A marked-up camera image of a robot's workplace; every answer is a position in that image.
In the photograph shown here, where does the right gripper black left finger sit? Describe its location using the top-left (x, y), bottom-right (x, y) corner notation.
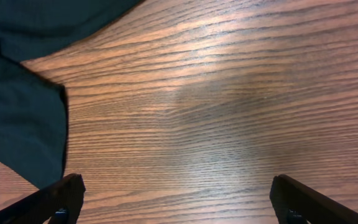
top-left (0, 174), bottom-right (86, 224)

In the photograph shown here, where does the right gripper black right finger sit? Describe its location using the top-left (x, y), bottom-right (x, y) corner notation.
top-left (270, 174), bottom-right (358, 224)

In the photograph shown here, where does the black t-shirt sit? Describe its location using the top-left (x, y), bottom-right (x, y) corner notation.
top-left (0, 0), bottom-right (136, 189)

